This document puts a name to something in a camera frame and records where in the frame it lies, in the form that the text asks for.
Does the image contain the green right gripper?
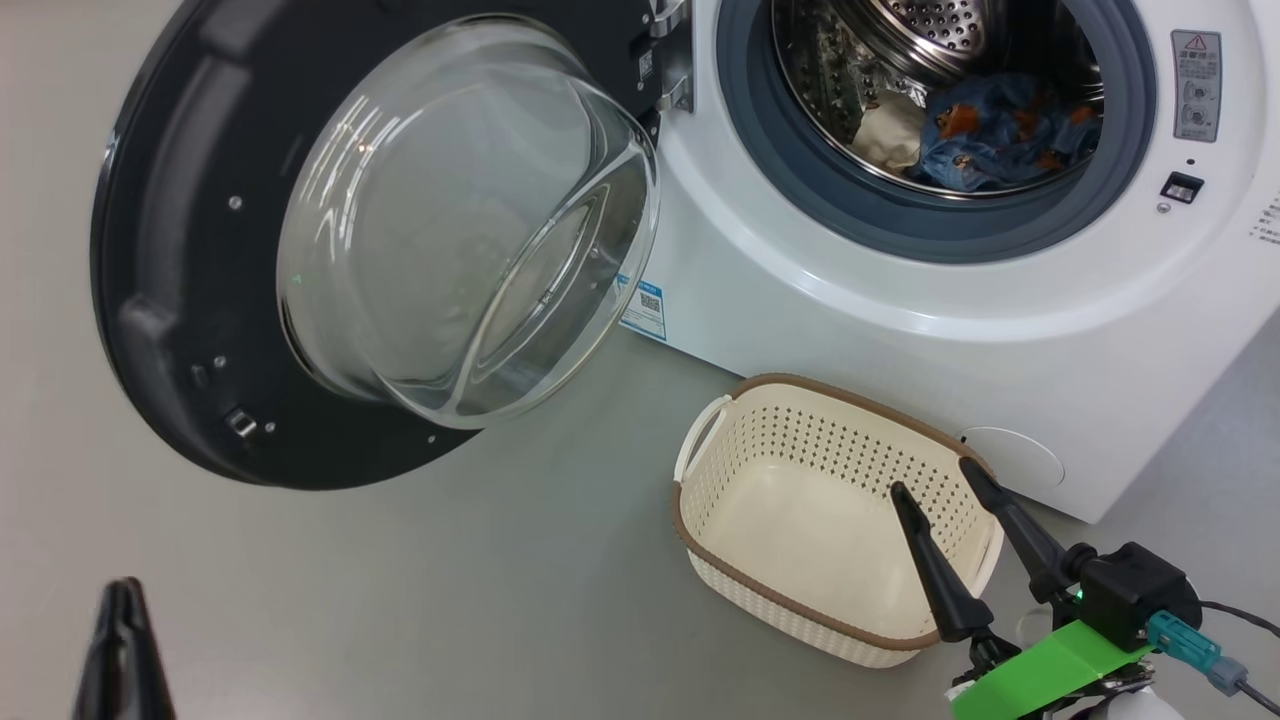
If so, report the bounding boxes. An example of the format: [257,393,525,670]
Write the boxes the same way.
[889,457,1158,720]

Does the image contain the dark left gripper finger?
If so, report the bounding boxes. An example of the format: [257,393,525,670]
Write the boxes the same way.
[75,577,129,720]
[125,577,176,720]

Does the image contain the black round glass washer door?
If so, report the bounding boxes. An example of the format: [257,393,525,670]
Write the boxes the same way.
[90,0,666,491]

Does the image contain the blue cartoon print garment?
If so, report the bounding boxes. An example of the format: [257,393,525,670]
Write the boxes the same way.
[905,72,1104,193]

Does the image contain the cream perforated laundry basket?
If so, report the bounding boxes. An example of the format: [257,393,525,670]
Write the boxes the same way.
[672,373,1004,669]

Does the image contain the white front-load washing machine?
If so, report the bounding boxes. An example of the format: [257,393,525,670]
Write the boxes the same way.
[620,0,1280,526]

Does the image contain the blue energy label sticker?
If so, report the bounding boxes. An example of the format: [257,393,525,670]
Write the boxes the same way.
[618,275,668,343]

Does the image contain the grey warning sticker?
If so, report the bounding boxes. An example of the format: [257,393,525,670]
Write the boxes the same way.
[1172,30,1223,143]

